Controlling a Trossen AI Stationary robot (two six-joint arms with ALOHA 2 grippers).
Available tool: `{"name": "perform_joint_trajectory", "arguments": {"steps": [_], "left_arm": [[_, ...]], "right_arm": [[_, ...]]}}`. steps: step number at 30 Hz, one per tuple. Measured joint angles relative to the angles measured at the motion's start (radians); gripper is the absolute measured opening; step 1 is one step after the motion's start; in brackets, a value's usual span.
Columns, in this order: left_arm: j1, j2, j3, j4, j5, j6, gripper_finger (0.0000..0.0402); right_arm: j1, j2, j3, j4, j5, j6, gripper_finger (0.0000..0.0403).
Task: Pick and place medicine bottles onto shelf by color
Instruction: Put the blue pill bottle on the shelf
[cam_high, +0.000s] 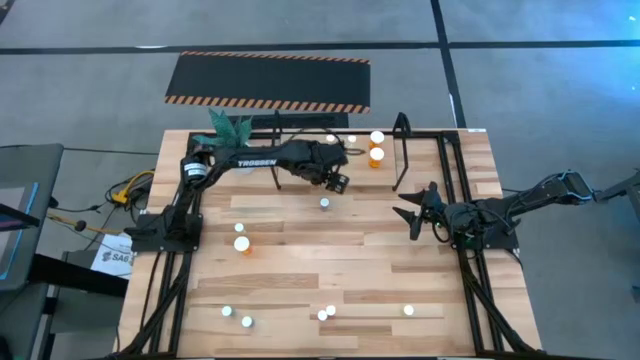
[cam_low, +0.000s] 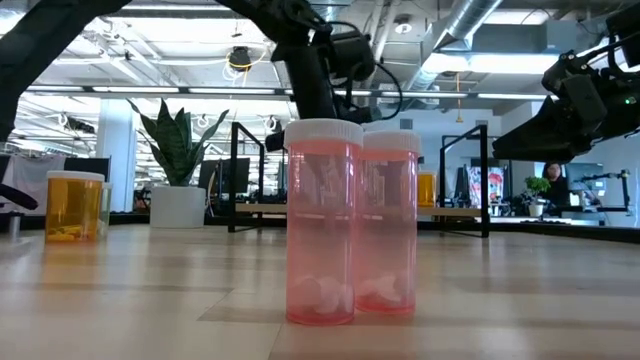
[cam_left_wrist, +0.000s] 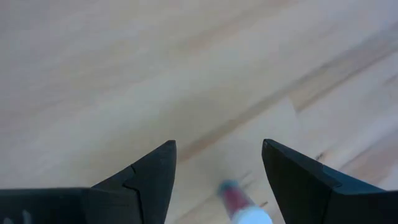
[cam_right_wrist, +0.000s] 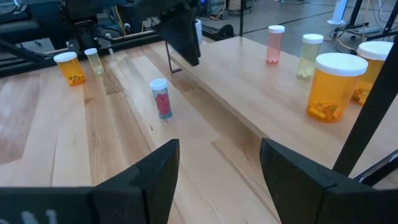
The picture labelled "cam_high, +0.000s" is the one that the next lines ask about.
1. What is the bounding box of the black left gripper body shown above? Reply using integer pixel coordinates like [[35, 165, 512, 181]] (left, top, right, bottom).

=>
[[294, 139, 350, 184]]

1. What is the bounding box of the white printed paper sheet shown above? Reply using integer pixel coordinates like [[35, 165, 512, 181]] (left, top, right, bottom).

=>
[[91, 233, 136, 280]]

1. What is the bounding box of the black textured floor mat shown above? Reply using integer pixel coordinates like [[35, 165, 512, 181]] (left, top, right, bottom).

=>
[[227, 112, 350, 130]]

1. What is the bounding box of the black floor stand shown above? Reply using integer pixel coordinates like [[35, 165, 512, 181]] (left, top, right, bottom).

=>
[[590, 171, 640, 217]]

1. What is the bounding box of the yellow cable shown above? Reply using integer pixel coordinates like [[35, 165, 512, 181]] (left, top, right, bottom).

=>
[[110, 169, 156, 205]]

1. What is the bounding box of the tablet screen with blue edge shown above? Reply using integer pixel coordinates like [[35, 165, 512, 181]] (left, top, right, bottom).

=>
[[0, 182, 40, 281]]

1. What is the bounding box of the black hazard-striped floor mat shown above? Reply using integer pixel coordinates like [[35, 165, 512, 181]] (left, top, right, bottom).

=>
[[163, 49, 372, 115]]

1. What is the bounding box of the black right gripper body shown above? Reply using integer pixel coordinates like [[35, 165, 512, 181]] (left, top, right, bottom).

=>
[[422, 197, 474, 235]]

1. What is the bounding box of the wooden shelf with black frame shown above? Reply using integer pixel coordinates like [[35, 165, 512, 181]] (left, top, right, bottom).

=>
[[268, 110, 414, 193]]

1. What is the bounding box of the green snake plant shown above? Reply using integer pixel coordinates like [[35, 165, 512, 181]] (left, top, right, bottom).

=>
[[192, 108, 254, 149]]

